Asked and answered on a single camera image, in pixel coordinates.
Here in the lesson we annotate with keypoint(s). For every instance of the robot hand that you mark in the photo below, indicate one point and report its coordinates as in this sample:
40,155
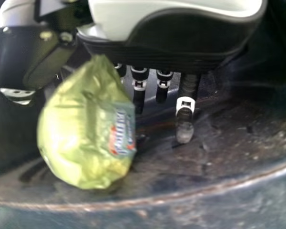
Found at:
181,35

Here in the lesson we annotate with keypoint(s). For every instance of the yellow-green biscuit packet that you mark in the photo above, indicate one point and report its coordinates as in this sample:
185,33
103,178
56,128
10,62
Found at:
83,133

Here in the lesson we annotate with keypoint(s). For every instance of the black oven with glass door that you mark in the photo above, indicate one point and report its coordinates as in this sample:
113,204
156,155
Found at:
228,167

